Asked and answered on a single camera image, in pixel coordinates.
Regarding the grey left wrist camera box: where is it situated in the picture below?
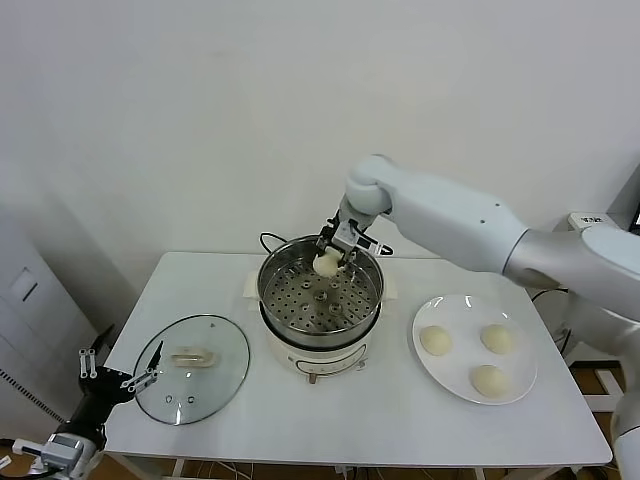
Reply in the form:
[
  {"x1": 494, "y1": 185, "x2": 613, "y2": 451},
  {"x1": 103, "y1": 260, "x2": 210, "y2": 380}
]
[{"x1": 42, "y1": 433, "x2": 86, "y2": 464}]

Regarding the white steamed baozi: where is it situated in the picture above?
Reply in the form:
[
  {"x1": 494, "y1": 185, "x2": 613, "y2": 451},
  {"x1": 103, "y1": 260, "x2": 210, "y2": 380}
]
[
  {"x1": 418, "y1": 325, "x2": 454, "y2": 359},
  {"x1": 312, "y1": 251, "x2": 346, "y2": 278},
  {"x1": 470, "y1": 364, "x2": 511, "y2": 400},
  {"x1": 479, "y1": 323, "x2": 516, "y2": 355}
]

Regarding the black cooker power cord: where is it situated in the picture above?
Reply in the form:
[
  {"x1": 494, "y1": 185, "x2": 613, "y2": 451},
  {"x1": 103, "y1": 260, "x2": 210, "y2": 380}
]
[{"x1": 258, "y1": 231, "x2": 292, "y2": 256}]

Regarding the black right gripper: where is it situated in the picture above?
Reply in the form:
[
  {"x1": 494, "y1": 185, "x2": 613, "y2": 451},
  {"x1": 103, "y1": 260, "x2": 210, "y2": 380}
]
[{"x1": 314, "y1": 209, "x2": 374, "y2": 274}]

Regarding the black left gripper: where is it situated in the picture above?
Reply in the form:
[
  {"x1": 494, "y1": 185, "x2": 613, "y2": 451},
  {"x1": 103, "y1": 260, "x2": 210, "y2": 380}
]
[{"x1": 57, "y1": 323, "x2": 165, "y2": 441}]

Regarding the white electric cooker base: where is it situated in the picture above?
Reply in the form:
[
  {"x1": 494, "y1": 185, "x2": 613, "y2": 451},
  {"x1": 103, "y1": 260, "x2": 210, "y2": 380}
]
[{"x1": 242, "y1": 272, "x2": 401, "y2": 387}]

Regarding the perforated steel steamer basket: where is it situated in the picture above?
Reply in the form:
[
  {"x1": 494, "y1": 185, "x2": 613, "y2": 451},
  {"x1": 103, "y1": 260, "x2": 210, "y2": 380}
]
[{"x1": 257, "y1": 234, "x2": 385, "y2": 351}]

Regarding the white round plate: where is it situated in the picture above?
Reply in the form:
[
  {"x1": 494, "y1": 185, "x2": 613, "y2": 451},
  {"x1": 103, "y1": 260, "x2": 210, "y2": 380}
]
[{"x1": 411, "y1": 294, "x2": 539, "y2": 406}]

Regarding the black power adapter with cable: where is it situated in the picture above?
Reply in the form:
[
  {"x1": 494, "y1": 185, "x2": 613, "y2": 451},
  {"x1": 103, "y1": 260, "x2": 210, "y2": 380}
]
[{"x1": 530, "y1": 287, "x2": 574, "y2": 354}]

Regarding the round glass pot lid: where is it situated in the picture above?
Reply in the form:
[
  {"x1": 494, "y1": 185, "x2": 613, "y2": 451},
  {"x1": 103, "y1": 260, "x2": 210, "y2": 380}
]
[{"x1": 133, "y1": 313, "x2": 251, "y2": 426}]

